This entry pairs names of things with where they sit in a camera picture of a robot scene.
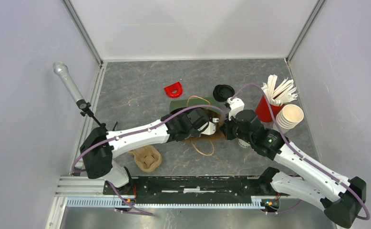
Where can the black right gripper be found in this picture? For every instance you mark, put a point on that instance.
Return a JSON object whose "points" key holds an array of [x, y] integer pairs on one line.
{"points": [[225, 128]]}

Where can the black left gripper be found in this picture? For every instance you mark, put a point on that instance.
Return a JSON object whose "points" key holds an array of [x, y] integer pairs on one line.
{"points": [[196, 132]]}

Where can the white paper coffee cup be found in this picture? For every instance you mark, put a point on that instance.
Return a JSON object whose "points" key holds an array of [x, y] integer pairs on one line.
{"points": [[243, 143]]}

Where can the green paper bag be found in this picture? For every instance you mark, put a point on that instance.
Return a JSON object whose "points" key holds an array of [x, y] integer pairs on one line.
{"points": [[193, 100]]}

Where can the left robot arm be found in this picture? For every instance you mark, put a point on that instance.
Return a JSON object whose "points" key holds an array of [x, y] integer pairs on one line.
{"points": [[101, 146]]}

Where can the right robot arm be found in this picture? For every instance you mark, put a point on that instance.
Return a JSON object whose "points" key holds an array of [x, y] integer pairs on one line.
{"points": [[339, 197]]}

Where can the red plastic cup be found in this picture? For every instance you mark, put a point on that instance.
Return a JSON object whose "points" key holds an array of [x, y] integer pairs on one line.
{"points": [[263, 112]]}

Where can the stack of black lids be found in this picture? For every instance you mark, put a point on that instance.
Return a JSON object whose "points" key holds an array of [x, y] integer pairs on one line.
{"points": [[222, 92]]}

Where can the brown cardboard cup carrier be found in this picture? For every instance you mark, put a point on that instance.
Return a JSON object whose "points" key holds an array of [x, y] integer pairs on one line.
{"points": [[147, 158]]}

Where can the stack of white paper cups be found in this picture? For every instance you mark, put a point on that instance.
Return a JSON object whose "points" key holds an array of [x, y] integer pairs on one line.
{"points": [[288, 118]]}

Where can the silver microphone on stand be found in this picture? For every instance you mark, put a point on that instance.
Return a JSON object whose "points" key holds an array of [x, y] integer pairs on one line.
{"points": [[61, 70]]}

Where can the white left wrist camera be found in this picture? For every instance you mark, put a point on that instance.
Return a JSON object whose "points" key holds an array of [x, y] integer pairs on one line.
{"points": [[210, 127]]}

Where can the red plastic ring tool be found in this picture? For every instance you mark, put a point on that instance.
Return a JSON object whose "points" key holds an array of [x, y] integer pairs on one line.
{"points": [[174, 90]]}

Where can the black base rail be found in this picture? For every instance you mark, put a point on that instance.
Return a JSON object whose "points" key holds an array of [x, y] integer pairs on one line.
{"points": [[197, 190]]}

